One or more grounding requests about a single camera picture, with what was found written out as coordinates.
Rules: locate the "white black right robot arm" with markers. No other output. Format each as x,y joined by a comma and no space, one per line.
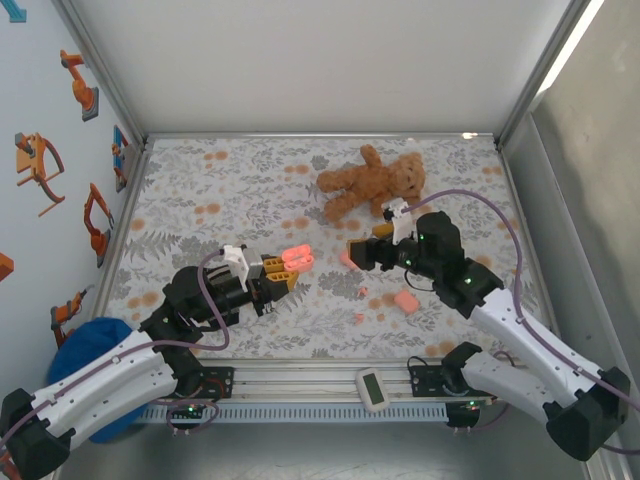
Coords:
530,345

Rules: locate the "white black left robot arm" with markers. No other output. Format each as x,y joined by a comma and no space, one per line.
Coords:
100,380

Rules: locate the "brown teddy bear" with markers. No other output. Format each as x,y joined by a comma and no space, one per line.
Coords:
370,180

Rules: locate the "blue rounded object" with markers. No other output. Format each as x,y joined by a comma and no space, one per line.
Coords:
95,335

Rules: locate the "floral patterned tablecloth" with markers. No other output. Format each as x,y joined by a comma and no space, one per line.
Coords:
250,165

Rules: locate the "controller board green light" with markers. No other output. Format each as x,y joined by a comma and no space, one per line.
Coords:
192,407
465,407

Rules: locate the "white digital timer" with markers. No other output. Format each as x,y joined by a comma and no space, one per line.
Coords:
371,390

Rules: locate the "aluminium table edge rail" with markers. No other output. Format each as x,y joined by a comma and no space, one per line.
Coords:
122,225
320,135
525,225

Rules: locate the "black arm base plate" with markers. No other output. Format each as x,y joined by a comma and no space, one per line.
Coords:
220,382
425,382

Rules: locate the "aluminium mounting rail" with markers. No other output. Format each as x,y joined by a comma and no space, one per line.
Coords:
300,382

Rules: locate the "blue orange wall sticker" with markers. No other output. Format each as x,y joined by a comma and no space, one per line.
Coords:
119,150

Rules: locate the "orange block wall sticker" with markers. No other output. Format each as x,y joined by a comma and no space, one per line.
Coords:
5,267

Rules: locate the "aluminium frame post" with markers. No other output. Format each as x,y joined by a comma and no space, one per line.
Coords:
104,75
540,75

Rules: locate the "orange claw gripper wall sticker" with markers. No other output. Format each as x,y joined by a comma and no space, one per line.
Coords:
30,160

